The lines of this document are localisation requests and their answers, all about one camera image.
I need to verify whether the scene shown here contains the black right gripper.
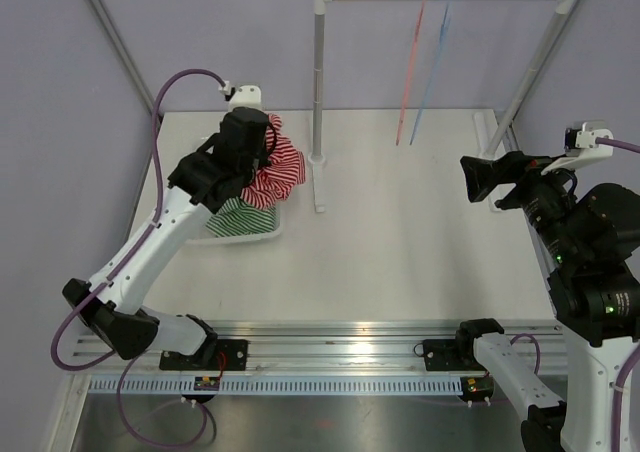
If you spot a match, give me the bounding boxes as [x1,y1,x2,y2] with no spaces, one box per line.
[462,149,585,265]

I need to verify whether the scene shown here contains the red striped tank top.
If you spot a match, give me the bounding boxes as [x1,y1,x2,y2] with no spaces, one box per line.
[241,113,306,209]

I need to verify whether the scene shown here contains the green striped tank top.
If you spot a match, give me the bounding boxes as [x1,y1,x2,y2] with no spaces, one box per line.
[205,198,277,237]

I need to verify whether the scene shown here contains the pink wire hanger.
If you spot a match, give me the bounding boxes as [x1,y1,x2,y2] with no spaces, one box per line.
[395,0,426,146]

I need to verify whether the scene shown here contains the blue wire hanger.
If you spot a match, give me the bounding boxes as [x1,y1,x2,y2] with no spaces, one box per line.
[409,0,453,145]

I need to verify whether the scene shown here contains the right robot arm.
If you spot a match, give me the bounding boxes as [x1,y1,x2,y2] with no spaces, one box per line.
[453,151,639,451]

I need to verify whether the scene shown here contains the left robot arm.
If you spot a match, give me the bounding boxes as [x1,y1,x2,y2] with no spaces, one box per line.
[63,107,272,370]

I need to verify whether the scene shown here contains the clear plastic basket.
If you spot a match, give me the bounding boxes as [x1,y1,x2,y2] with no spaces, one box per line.
[189,201,285,246]

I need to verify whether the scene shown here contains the grey clothes rack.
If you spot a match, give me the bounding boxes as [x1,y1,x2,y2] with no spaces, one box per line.
[308,0,579,213]

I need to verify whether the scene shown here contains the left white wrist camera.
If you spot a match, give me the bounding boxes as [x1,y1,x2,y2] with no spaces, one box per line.
[218,81,264,112]

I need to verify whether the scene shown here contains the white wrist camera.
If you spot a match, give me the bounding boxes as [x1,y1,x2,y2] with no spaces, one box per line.
[218,81,264,112]
[541,120,613,176]

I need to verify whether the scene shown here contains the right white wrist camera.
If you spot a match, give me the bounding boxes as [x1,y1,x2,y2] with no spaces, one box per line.
[541,120,613,176]

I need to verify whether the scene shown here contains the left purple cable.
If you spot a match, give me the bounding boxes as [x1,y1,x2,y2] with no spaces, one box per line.
[51,67,229,446]

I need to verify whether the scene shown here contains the purple cable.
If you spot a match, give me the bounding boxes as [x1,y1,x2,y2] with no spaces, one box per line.
[509,137,640,452]
[51,67,229,446]

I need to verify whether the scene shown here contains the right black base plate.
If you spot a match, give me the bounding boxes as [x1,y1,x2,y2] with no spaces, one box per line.
[413,339,485,372]

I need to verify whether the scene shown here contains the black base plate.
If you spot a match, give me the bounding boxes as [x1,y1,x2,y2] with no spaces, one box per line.
[159,339,249,372]
[413,339,485,372]

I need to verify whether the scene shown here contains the aluminium mounting rail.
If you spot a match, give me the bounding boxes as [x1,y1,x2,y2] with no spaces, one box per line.
[69,319,567,376]

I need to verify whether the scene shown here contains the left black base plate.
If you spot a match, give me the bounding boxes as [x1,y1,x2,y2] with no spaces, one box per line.
[159,339,249,372]

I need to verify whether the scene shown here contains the white slotted cable duct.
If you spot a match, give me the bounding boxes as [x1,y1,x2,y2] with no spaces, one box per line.
[89,375,462,396]

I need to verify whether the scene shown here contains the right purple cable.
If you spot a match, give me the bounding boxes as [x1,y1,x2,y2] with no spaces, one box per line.
[509,137,640,452]

